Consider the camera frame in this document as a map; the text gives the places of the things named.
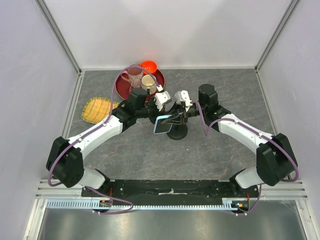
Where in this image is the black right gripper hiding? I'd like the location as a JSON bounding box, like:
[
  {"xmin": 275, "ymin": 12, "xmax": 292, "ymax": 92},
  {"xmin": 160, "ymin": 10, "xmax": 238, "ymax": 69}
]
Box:
[{"xmin": 161, "ymin": 99, "xmax": 207, "ymax": 125}]

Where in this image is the smartphone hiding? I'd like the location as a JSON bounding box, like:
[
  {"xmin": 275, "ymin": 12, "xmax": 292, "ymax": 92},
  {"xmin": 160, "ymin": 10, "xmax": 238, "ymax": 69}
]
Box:
[{"xmin": 153, "ymin": 114, "xmax": 173, "ymax": 135}]

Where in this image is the black phone stand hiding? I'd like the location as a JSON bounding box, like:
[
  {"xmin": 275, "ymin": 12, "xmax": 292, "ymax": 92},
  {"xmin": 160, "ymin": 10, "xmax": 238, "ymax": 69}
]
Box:
[{"xmin": 166, "ymin": 124, "xmax": 188, "ymax": 141}]

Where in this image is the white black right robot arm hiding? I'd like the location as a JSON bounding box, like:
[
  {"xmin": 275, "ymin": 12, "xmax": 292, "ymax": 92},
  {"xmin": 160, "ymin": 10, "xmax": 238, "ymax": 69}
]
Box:
[{"xmin": 153, "ymin": 84, "xmax": 299, "ymax": 197}]

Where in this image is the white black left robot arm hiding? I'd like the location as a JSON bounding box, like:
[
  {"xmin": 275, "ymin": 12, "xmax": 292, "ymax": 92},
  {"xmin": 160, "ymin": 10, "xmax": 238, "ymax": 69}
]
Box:
[{"xmin": 46, "ymin": 88, "xmax": 171, "ymax": 197}]

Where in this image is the cream ceramic mug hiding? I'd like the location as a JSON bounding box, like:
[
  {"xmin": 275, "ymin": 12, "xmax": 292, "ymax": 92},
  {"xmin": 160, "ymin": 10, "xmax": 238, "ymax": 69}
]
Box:
[{"xmin": 141, "ymin": 74, "xmax": 157, "ymax": 95}]

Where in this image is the round red tray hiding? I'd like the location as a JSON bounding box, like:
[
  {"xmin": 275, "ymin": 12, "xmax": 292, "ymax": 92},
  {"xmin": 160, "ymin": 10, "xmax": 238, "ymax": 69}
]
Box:
[{"xmin": 115, "ymin": 69, "xmax": 166, "ymax": 100}]

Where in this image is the pink floral mug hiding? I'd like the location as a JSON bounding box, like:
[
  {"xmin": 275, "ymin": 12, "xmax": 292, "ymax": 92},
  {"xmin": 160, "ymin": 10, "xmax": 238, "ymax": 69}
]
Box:
[{"xmin": 120, "ymin": 64, "xmax": 144, "ymax": 88}]

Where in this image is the orange bowl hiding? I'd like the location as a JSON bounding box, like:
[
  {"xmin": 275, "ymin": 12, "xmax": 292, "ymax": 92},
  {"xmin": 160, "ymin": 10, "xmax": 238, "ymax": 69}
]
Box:
[{"xmin": 140, "ymin": 60, "xmax": 158, "ymax": 74}]

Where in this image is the yellow bamboo tray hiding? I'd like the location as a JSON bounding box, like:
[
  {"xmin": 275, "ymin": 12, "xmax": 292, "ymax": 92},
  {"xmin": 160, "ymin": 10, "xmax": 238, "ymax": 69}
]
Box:
[{"xmin": 81, "ymin": 97, "xmax": 120, "ymax": 124}]

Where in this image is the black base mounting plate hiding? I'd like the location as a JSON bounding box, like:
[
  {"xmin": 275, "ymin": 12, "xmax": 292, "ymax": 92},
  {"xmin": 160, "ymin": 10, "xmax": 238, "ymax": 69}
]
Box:
[{"xmin": 97, "ymin": 179, "xmax": 259, "ymax": 205}]

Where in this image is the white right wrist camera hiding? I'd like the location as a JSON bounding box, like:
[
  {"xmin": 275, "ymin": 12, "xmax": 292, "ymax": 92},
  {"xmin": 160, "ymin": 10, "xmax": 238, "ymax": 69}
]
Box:
[{"xmin": 174, "ymin": 90, "xmax": 193, "ymax": 108}]

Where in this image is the slotted grey cable duct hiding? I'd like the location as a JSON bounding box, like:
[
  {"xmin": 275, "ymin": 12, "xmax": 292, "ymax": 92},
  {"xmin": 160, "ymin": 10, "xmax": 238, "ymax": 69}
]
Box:
[{"xmin": 46, "ymin": 198, "xmax": 250, "ymax": 211}]

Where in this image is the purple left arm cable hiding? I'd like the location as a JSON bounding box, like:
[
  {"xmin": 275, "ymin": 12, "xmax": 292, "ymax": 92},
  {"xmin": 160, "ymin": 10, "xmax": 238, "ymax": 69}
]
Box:
[{"xmin": 46, "ymin": 65, "xmax": 166, "ymax": 215}]

